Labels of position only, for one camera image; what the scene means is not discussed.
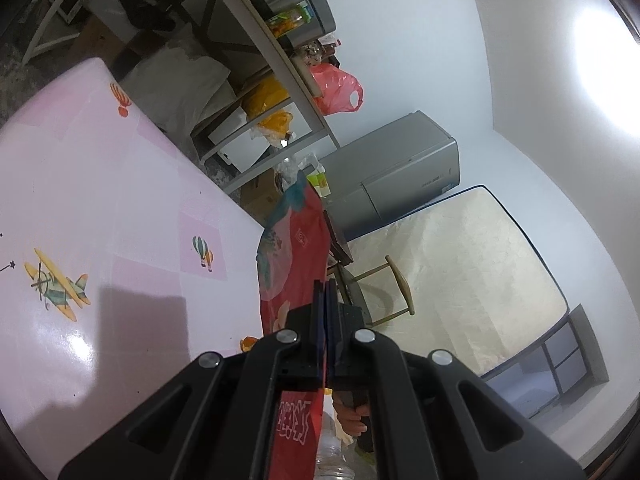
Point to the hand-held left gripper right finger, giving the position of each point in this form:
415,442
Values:
334,330

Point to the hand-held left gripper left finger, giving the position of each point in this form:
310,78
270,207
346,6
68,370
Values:
318,325

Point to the red printed plastic bag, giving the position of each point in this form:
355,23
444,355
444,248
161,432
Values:
300,260

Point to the person's right hand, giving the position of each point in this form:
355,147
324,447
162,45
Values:
352,417

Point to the wooden chair with dark seat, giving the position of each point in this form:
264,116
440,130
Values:
402,287

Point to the dark brown stool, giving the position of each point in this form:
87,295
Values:
337,240

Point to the clear plastic bottle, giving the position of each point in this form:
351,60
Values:
332,455

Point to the cardboard box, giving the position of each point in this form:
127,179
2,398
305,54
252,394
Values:
260,195

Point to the clear bag of packets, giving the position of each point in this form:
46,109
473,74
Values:
317,177

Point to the beige mattress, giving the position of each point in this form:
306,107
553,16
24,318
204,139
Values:
475,270

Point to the grey refrigerator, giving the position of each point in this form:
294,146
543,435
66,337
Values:
400,170

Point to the white box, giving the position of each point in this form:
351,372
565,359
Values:
235,145

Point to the orange yellow plastic bag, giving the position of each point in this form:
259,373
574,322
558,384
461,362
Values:
277,125

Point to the dark framed window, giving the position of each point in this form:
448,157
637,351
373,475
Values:
565,355

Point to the pink plastic bag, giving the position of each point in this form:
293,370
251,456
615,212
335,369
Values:
335,90

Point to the glass jar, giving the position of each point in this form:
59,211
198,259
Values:
320,50

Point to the white pillow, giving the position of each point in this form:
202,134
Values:
175,80

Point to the green orange snack packet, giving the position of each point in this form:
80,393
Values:
290,19

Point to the grey metal pot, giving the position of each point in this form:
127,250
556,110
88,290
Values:
310,0

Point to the grey metal-frame table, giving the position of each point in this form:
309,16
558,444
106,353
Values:
287,62

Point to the white metal frame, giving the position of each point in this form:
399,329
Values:
44,20

